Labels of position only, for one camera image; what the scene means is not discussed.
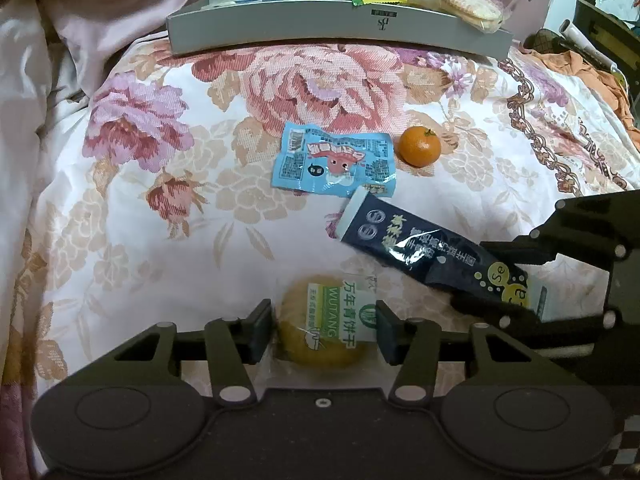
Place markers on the clear rice cracker packet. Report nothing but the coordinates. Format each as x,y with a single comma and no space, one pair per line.
465,6

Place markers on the checkered cloth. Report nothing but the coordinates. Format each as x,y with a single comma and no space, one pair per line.
625,455

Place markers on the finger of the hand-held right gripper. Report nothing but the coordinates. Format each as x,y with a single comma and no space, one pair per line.
540,330
575,240

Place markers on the light blue snack packet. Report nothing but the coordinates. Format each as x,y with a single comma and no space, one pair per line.
330,160

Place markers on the grey cardboard box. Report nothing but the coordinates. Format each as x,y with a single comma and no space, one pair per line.
300,25

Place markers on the white paper roll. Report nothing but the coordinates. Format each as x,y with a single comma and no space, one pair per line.
575,35

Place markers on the dark blue snack packet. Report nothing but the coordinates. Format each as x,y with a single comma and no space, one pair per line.
400,240

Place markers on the dark wooden furniture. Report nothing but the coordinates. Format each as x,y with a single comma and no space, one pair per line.
600,15

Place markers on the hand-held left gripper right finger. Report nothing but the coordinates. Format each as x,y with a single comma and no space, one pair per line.
387,334

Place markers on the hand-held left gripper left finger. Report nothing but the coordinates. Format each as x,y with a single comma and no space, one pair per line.
260,332

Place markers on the green-label biscuit packet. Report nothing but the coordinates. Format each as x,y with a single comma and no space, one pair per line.
325,320

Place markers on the orange cloth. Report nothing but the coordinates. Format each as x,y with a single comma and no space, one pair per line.
580,67

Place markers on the floral blanket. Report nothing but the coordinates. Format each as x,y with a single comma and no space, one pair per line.
175,240

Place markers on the brown woven basket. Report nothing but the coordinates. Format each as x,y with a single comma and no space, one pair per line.
542,40

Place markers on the tangerine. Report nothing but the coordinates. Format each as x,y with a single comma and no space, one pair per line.
419,146

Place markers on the pale pink quilt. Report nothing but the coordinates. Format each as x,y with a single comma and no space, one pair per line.
40,85

